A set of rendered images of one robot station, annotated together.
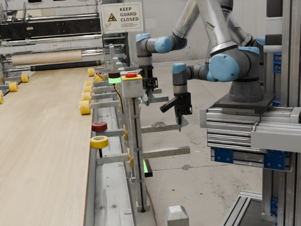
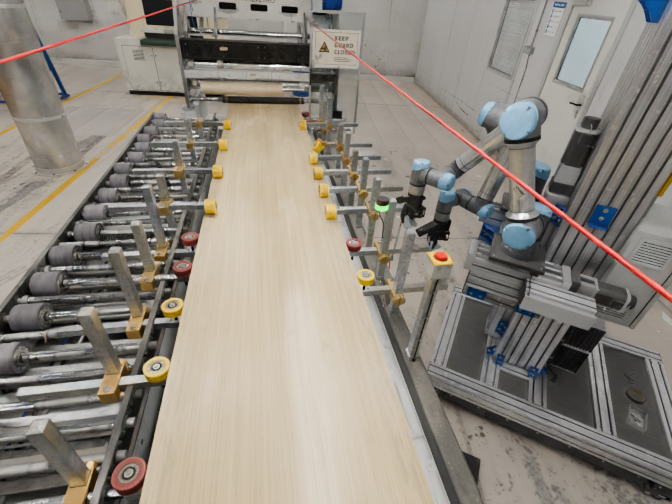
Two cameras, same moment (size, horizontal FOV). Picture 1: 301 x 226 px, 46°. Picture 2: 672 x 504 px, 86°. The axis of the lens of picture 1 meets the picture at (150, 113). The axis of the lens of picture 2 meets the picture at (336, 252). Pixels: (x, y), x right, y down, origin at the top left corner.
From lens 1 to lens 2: 0.78 m
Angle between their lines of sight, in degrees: 22
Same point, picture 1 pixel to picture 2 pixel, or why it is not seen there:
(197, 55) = (386, 70)
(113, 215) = not seen: hidden behind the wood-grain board
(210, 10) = (525, 176)
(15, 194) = (321, 369)
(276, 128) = (550, 297)
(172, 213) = not seen: outside the picture
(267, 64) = not seen: hidden behind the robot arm
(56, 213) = (376, 406)
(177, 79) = (443, 207)
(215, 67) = (510, 234)
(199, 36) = (393, 46)
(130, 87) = (439, 271)
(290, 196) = (521, 326)
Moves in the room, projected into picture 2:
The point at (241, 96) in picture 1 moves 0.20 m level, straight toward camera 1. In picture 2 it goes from (519, 254) to (530, 285)
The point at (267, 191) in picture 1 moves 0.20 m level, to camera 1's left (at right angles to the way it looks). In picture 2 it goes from (498, 314) to (464, 314)
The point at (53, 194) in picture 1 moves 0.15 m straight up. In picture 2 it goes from (359, 373) to (364, 344)
